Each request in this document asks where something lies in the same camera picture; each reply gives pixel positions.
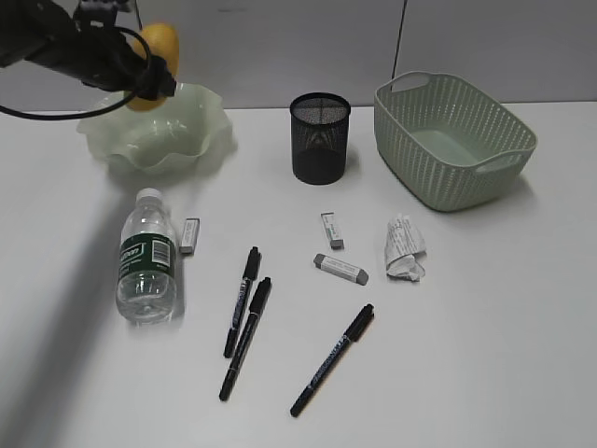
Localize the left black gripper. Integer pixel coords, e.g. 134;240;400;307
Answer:
22;1;176;100

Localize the yellow mango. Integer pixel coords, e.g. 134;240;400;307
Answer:
127;23;180;112

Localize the clear plastic water bottle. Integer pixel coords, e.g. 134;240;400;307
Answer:
116;188;177;325

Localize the black marker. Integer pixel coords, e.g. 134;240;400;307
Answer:
218;277;271;401
289;303;374;418
223;246;261;358

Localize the white waste paper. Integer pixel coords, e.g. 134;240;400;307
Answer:
384;214;426;282

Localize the pale green wavy plate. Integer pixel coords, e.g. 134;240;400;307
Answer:
77;83;232;175

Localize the left white grey eraser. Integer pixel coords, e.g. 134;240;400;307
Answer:
179;217;201;256

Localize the black mesh pen holder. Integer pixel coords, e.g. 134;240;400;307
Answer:
289;92;351;185

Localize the middle white grey eraser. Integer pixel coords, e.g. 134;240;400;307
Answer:
321;212;344;250

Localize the long grey white eraser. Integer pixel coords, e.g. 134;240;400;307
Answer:
313;254;368;286

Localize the green plastic woven basket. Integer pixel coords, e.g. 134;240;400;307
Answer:
374;72;538;212

